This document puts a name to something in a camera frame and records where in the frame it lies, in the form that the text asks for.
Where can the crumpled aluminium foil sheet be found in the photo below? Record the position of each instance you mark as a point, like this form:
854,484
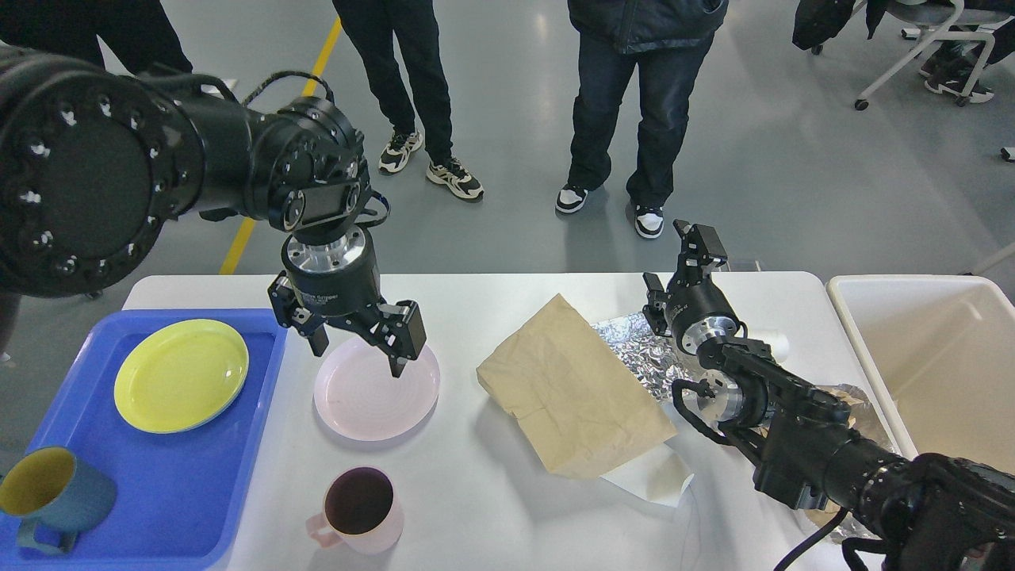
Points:
650,357

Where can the pink mug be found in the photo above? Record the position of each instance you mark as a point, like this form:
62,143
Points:
360,510

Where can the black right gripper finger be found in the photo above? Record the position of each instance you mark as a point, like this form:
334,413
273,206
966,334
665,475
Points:
705,253
685,270

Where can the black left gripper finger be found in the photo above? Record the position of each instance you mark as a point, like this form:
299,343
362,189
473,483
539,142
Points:
398,330
289,313

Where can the blue mug yellow inside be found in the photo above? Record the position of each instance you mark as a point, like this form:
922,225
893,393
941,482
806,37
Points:
56,496

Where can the brown paper bag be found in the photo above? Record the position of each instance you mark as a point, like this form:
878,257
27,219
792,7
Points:
579,406

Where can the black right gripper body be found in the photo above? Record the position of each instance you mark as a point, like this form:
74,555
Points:
688,314

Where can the white office chair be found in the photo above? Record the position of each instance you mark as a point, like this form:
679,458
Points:
938,21

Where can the white plastic bin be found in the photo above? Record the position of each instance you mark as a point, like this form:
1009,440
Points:
938,351

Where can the yellow-green plate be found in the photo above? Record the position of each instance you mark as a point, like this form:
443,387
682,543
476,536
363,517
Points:
181,376

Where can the person in tan boots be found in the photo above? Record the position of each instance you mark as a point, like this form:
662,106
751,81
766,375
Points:
139,33

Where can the seated person in background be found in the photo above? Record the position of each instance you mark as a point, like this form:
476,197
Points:
948,69

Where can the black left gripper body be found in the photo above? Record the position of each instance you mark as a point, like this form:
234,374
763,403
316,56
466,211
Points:
337,281

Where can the pink plate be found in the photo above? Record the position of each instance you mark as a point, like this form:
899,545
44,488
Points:
357,396

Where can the white paper sheet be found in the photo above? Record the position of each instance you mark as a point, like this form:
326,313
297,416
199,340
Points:
658,476

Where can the blue plastic tray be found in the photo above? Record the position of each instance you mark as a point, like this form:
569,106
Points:
179,496

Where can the white paper cup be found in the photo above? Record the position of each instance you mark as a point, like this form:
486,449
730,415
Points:
777,341

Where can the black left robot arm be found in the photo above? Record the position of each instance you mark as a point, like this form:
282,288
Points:
94,164

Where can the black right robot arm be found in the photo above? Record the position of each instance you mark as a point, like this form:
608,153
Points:
929,513

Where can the person in black-white sneakers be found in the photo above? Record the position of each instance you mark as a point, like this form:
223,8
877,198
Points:
398,42

